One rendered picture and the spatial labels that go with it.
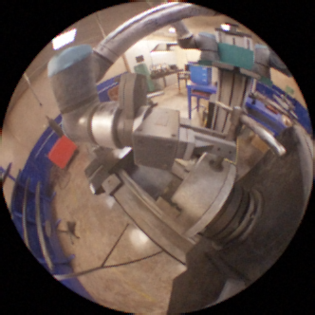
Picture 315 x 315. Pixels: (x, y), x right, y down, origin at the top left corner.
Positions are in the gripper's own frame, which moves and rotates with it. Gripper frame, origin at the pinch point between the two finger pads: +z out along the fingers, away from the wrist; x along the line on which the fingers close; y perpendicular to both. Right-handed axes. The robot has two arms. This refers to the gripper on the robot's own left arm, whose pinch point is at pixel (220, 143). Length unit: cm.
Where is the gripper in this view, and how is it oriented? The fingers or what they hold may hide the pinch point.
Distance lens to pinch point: 18.8
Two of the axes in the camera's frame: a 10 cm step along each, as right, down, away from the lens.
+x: -2.0, 6.4, -7.4
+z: 9.8, 1.9, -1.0
